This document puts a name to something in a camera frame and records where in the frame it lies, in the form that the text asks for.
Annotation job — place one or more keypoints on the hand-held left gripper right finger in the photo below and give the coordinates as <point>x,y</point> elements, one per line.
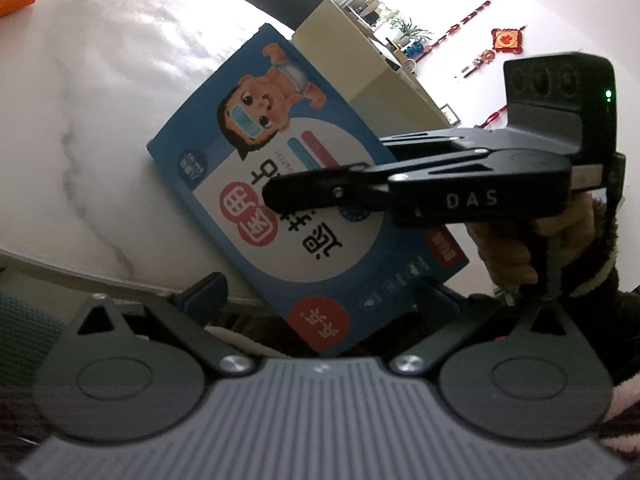
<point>445,302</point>

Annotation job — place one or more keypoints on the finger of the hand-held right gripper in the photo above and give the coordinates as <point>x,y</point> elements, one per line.
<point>320,190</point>
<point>430,142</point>

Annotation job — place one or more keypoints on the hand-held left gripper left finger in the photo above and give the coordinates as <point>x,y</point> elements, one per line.
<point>205,297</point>

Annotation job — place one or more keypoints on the blue cartoon medicine box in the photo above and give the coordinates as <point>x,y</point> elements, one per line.
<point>240,125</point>

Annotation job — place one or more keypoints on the khaki cardboard box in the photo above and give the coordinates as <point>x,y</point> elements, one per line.
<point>360,55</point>

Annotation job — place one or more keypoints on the person's right forearm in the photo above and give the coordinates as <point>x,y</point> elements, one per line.
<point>605,300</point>

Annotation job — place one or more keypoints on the white marble desktop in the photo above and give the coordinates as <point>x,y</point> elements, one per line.
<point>75,135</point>

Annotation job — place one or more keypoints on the person's right hand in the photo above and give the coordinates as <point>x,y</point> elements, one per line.
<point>505,255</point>

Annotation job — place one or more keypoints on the framed photo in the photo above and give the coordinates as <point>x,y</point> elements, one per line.
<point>448,113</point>

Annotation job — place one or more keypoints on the blue toy figure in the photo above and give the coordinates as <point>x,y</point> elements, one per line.
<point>415,50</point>

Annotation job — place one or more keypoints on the potted plant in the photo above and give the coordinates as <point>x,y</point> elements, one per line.
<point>405,25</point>

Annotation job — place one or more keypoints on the red Chinese knot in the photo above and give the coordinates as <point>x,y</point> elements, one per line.
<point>507,40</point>

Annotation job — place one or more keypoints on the blue fabric seat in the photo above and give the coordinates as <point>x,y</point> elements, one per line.
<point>25,320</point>

